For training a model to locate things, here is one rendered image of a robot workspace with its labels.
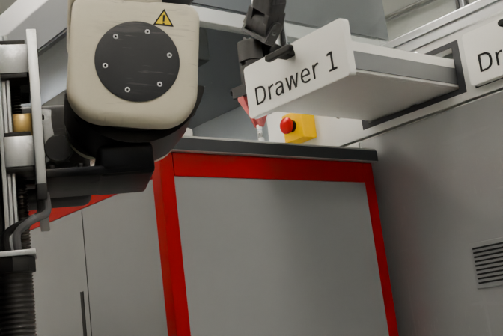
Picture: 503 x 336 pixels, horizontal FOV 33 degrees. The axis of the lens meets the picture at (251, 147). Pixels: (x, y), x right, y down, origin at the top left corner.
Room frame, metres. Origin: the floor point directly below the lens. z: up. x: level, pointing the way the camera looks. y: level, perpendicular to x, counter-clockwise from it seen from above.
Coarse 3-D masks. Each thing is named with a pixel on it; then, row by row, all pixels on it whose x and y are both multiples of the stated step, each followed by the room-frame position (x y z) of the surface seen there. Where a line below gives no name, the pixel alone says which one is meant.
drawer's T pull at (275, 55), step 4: (288, 44) 1.53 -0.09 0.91; (280, 48) 1.54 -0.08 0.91; (284, 48) 1.53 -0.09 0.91; (288, 48) 1.53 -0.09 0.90; (292, 48) 1.53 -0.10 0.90; (272, 52) 1.56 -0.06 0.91; (276, 52) 1.55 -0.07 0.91; (280, 52) 1.54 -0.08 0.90; (284, 52) 1.54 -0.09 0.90; (288, 52) 1.54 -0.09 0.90; (292, 52) 1.56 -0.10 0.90; (268, 56) 1.57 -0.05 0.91; (272, 56) 1.56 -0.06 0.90; (276, 56) 1.55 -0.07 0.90; (280, 56) 1.55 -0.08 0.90; (284, 56) 1.56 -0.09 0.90; (288, 56) 1.56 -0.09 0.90; (292, 56) 1.57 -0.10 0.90; (268, 60) 1.57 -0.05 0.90; (272, 60) 1.57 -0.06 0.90
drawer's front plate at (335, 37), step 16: (320, 32) 1.51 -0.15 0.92; (336, 32) 1.48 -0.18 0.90; (304, 48) 1.54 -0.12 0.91; (320, 48) 1.51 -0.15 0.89; (336, 48) 1.48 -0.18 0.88; (352, 48) 1.47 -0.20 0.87; (256, 64) 1.65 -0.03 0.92; (272, 64) 1.62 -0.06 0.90; (288, 64) 1.58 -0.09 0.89; (304, 64) 1.55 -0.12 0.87; (320, 64) 1.52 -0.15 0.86; (336, 64) 1.49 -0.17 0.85; (352, 64) 1.47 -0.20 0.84; (256, 80) 1.66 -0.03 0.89; (272, 80) 1.62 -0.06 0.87; (288, 80) 1.59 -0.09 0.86; (304, 80) 1.55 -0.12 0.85; (320, 80) 1.52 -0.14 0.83; (336, 80) 1.49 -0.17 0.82; (272, 96) 1.63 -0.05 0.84; (288, 96) 1.59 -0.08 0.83; (304, 96) 1.57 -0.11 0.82; (256, 112) 1.67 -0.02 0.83
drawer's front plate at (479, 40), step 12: (492, 24) 1.60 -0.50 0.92; (468, 36) 1.64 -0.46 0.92; (480, 36) 1.62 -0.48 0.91; (492, 36) 1.60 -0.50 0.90; (468, 48) 1.64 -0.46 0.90; (480, 48) 1.62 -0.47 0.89; (492, 48) 1.60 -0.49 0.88; (468, 60) 1.65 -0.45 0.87; (480, 72) 1.63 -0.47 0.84; (492, 72) 1.61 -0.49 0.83; (480, 84) 1.64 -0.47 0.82
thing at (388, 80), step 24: (360, 48) 1.52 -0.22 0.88; (384, 48) 1.56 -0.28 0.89; (360, 72) 1.51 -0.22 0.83; (384, 72) 1.55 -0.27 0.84; (408, 72) 1.60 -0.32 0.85; (432, 72) 1.64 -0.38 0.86; (312, 96) 1.63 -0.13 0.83; (336, 96) 1.65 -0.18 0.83; (360, 96) 1.67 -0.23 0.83; (384, 96) 1.69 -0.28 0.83; (408, 96) 1.72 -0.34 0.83; (432, 96) 1.74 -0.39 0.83
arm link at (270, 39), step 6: (276, 24) 1.83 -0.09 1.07; (246, 30) 1.86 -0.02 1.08; (270, 30) 1.83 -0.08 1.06; (276, 30) 1.84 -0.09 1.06; (252, 36) 1.85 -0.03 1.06; (258, 36) 1.85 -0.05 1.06; (270, 36) 1.84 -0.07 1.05; (276, 36) 1.85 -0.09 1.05; (264, 42) 1.84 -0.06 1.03; (270, 42) 1.85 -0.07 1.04; (270, 48) 1.90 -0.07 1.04; (276, 48) 1.91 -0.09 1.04
